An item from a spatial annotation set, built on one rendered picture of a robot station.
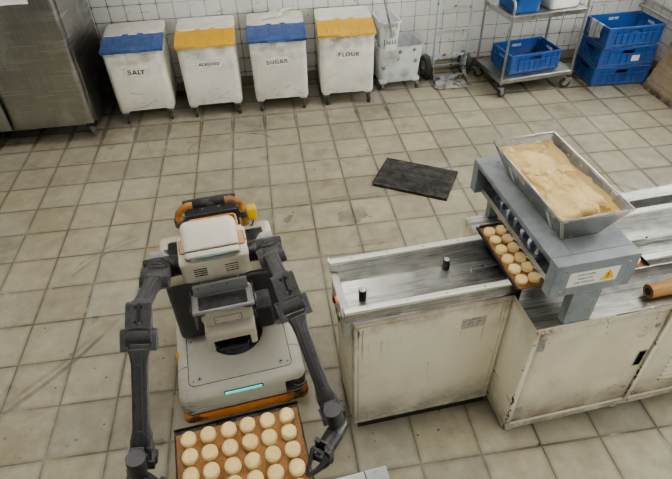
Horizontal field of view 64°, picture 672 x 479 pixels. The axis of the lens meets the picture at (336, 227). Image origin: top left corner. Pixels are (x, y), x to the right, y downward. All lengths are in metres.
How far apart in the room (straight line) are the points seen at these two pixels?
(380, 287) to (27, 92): 3.86
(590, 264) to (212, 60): 3.94
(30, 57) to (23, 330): 2.38
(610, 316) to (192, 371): 1.91
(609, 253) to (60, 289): 3.20
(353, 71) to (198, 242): 3.55
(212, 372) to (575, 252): 1.75
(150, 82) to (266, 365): 3.31
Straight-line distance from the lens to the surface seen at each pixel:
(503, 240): 2.48
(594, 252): 2.13
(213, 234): 2.05
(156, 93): 5.40
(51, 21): 5.02
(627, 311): 2.46
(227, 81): 5.28
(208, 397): 2.75
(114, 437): 3.08
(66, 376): 3.42
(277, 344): 2.82
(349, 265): 2.34
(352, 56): 5.25
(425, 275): 2.36
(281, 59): 5.18
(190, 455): 1.82
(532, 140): 2.46
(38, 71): 5.23
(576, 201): 2.14
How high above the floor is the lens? 2.50
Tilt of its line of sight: 40 degrees down
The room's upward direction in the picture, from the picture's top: 2 degrees counter-clockwise
